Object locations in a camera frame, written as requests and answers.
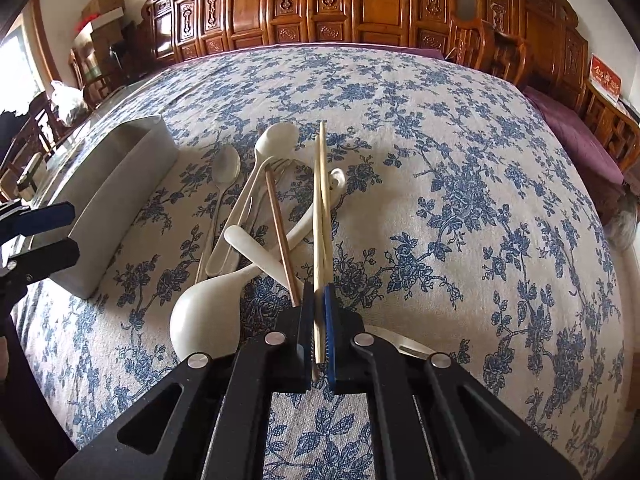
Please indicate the bright window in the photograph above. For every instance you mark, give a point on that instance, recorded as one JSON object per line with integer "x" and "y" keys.
{"x": 17, "y": 70}

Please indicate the brown chopstick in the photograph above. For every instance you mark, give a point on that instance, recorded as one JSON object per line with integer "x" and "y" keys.
{"x": 280, "y": 235}

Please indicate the white plastic bag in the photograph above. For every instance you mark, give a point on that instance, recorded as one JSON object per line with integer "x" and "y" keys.
{"x": 65, "y": 102}

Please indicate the wooden side table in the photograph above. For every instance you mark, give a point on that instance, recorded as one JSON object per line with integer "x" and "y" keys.
{"x": 607, "y": 125}

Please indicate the blue floral bedspread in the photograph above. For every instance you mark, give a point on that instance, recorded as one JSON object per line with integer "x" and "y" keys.
{"x": 450, "y": 160}

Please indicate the carved wooden bench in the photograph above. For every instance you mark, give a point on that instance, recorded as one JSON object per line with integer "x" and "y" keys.
{"x": 325, "y": 0}

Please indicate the metal spoon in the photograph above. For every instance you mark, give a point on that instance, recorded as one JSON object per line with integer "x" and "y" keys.
{"x": 226, "y": 165}
{"x": 400, "y": 342}

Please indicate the light bamboo chopstick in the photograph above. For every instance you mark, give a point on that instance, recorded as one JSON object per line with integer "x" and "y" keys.
{"x": 326, "y": 220}
{"x": 317, "y": 240}

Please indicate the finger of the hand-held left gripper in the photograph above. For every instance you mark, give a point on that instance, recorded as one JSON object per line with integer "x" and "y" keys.
{"x": 47, "y": 257}
{"x": 50, "y": 216}

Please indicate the metal rectangular container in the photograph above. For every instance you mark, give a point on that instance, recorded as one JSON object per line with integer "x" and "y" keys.
{"x": 115, "y": 195}

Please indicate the dark wooden chair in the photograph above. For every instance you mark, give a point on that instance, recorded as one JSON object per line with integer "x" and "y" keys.
{"x": 35, "y": 130}

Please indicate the cardboard boxes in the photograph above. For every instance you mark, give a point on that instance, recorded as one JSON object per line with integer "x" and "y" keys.
{"x": 105, "y": 5}

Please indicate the metal fork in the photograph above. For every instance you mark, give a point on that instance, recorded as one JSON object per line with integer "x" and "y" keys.
{"x": 285, "y": 165}

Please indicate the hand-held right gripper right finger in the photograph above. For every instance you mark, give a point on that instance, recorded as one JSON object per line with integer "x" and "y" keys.
{"x": 330, "y": 335}

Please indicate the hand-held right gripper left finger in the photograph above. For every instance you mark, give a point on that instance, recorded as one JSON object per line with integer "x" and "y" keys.
{"x": 300, "y": 350}

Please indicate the white rice paddle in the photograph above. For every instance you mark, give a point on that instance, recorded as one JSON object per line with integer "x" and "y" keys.
{"x": 200, "y": 315}

